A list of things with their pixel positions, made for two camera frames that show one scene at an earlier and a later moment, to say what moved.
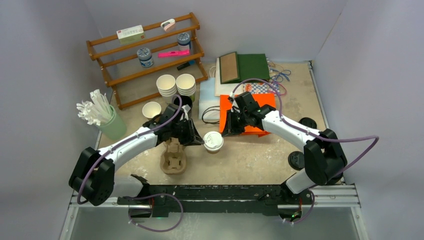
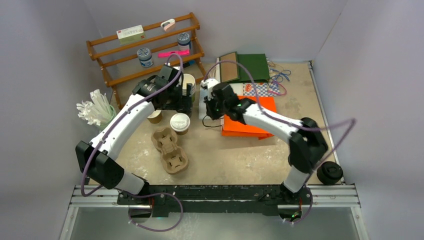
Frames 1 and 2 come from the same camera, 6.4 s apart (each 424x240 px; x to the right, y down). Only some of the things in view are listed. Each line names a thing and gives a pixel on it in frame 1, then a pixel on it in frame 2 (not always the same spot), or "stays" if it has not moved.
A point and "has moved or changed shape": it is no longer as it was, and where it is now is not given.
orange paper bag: [226, 104] stays
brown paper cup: [213, 152] has moved or changed shape
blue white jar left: [145, 57] stays
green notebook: [236, 68] stays
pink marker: [171, 54] stays
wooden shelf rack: [147, 62] stays
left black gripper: [195, 138] -> [184, 103]
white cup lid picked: [213, 141] has moved or changed shape
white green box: [132, 34] stays
